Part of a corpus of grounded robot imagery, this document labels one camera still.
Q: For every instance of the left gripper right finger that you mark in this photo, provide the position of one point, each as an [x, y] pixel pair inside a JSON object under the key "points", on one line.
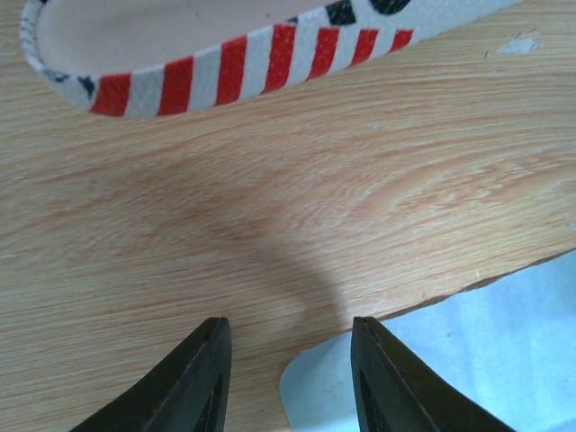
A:
{"points": [[396, 391]]}

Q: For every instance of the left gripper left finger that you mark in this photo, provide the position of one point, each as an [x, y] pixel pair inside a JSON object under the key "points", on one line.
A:
{"points": [[187, 391]]}

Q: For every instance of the light blue cleaning cloth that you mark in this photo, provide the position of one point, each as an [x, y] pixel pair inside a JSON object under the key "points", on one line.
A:
{"points": [[509, 346]]}

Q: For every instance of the flag pattern glasses case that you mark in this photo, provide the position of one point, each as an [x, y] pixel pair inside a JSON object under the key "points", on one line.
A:
{"points": [[159, 58]]}

